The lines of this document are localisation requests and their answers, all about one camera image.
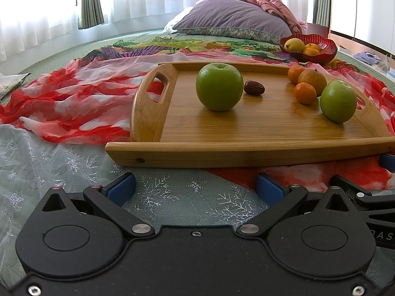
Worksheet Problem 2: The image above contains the wooden serving tray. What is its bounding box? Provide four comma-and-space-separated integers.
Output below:
105, 62, 395, 169

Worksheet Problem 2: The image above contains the green curtain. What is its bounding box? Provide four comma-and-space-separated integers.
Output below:
77, 0, 105, 30
313, 0, 331, 28

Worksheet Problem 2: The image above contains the small mandarin orange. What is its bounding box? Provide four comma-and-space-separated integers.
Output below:
294, 82, 317, 105
288, 65, 306, 85

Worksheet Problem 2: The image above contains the white pillow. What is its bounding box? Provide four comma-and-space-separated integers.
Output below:
162, 7, 195, 34

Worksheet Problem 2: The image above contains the green bed mattress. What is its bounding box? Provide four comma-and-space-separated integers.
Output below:
0, 28, 395, 90

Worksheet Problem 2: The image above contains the sheer snowflake lace cloth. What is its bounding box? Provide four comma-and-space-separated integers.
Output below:
0, 123, 270, 286

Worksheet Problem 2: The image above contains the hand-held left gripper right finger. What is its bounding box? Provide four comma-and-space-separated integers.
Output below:
235, 172, 356, 239

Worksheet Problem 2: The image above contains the purple pillow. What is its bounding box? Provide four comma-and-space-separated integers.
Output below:
173, 0, 293, 44

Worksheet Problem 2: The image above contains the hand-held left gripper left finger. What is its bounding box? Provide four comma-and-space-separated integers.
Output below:
41, 172, 155, 240

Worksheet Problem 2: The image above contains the yellow pear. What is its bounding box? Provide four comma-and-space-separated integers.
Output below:
284, 38, 306, 53

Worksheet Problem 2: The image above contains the red glass bowl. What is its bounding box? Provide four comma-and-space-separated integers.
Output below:
279, 33, 338, 65

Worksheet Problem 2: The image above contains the green apple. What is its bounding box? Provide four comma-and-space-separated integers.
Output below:
196, 62, 244, 112
320, 80, 358, 124

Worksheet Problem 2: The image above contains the brown round pear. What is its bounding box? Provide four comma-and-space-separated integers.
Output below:
298, 69, 328, 97

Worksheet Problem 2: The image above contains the pink pillow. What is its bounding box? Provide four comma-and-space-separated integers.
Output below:
210, 0, 308, 34

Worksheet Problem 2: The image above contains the wooden bed frame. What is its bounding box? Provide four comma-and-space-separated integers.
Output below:
305, 21, 395, 56

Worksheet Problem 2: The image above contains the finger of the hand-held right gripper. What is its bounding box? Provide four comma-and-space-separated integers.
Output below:
330, 174, 395, 206
378, 152, 395, 174

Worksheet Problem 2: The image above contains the colourful printed cloth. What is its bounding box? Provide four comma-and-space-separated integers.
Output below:
83, 35, 351, 68

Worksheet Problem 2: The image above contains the red and white scarf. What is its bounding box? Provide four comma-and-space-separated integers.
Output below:
0, 49, 395, 192

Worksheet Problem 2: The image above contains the blue cloth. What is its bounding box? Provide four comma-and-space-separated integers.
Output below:
353, 51, 382, 66

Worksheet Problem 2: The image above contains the dried red date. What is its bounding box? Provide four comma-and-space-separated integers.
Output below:
244, 80, 265, 95

